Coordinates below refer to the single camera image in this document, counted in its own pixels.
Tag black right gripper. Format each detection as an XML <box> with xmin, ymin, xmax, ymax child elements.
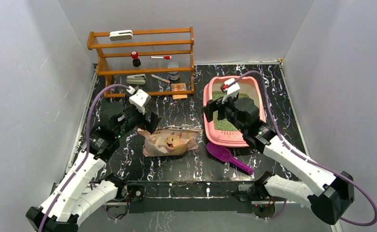
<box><xmin>202</xmin><ymin>93</ymin><xmax>247</xmax><ymax>134</ymax></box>

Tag cat litter bag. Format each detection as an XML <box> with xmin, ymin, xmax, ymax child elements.
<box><xmin>138</xmin><ymin>129</ymin><xmax>200</xmax><ymax>157</ymax></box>

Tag pink cat litter box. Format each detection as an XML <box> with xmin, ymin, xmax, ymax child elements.
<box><xmin>203</xmin><ymin>76</ymin><xmax>266</xmax><ymax>147</ymax></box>

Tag purple litter scoop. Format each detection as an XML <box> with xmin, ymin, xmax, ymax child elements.
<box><xmin>206</xmin><ymin>142</ymin><xmax>253</xmax><ymax>175</ymax></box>

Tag orange wooden shelf rack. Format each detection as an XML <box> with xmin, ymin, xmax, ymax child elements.
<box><xmin>86</xmin><ymin>27</ymin><xmax>195</xmax><ymax>96</ymax></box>

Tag grey bag sealing clip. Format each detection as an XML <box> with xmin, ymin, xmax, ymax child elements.
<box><xmin>155</xmin><ymin>125</ymin><xmax>202</xmax><ymax>133</ymax></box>

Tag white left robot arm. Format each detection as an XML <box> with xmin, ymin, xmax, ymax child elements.
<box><xmin>26</xmin><ymin>102</ymin><xmax>161</xmax><ymax>232</ymax></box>

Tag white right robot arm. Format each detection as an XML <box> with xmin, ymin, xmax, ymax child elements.
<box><xmin>202</xmin><ymin>97</ymin><xmax>354</xmax><ymax>225</ymax></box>

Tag orange snack packet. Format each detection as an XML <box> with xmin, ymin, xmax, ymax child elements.
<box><xmin>171</xmin><ymin>83</ymin><xmax>188</xmax><ymax>100</ymax></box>

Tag grey stapler lower shelf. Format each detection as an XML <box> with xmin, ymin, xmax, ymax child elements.
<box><xmin>126</xmin><ymin>74</ymin><xmax>146</xmax><ymax>85</ymax></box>

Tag white pen on shelf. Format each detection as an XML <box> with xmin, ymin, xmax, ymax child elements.
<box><xmin>151</xmin><ymin>74</ymin><xmax>170</xmax><ymax>84</ymax></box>

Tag small glass jar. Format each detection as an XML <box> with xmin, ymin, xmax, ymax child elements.
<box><xmin>168</xmin><ymin>62</ymin><xmax>180</xmax><ymax>81</ymax></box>

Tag red black stamp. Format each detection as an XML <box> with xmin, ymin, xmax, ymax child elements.
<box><xmin>130</xmin><ymin>51</ymin><xmax>141</xmax><ymax>67</ymax></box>

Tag red white marker pen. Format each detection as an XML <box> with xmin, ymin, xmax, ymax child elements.
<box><xmin>150</xmin><ymin>56</ymin><xmax>172</xmax><ymax>60</ymax></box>

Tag white stapler on top shelf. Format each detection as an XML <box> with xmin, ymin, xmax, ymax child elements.
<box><xmin>109</xmin><ymin>29</ymin><xmax>133</xmax><ymax>41</ymax></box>

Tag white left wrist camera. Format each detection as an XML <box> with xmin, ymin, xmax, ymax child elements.
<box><xmin>127</xmin><ymin>86</ymin><xmax>151</xmax><ymax>115</ymax></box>

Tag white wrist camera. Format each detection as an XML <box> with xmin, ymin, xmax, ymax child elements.
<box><xmin>127</xmin><ymin>86</ymin><xmax>151</xmax><ymax>115</ymax></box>
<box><xmin>221</xmin><ymin>78</ymin><xmax>240</xmax><ymax>103</ymax></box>

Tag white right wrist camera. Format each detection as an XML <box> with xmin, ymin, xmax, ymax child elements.
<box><xmin>221</xmin><ymin>78</ymin><xmax>240</xmax><ymax>103</ymax></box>

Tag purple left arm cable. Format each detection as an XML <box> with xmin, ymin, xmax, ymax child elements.
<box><xmin>36</xmin><ymin>84</ymin><xmax>135</xmax><ymax>232</ymax></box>

